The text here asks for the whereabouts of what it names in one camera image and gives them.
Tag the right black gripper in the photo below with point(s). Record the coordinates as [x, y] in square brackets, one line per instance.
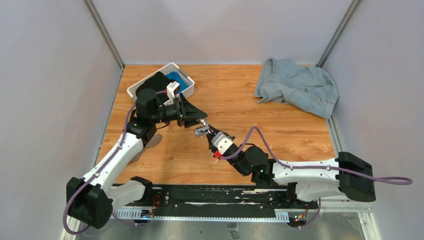
[210, 137]

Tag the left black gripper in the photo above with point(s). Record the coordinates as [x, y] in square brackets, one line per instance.
[187, 114]

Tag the chrome water faucet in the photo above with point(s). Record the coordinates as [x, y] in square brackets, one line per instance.
[203, 130]

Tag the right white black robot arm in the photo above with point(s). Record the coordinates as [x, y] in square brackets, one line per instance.
[345, 175]

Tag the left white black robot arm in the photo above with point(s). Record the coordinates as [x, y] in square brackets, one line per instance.
[91, 199]

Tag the blue cloth in basket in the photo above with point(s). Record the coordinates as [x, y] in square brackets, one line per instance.
[176, 77]

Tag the black cloth in basket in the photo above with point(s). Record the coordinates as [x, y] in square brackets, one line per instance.
[157, 82]

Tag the white plastic basket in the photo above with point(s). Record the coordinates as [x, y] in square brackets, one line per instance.
[165, 70]

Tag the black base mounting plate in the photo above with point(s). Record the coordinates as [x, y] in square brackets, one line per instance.
[217, 203]

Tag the grey-blue denim garment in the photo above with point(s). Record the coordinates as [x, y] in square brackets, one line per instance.
[308, 88]

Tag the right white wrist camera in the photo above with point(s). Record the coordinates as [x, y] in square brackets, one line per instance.
[221, 142]

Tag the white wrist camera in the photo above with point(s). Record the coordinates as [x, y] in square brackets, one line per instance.
[221, 142]
[172, 89]

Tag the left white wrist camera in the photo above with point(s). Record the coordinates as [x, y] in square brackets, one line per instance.
[172, 89]

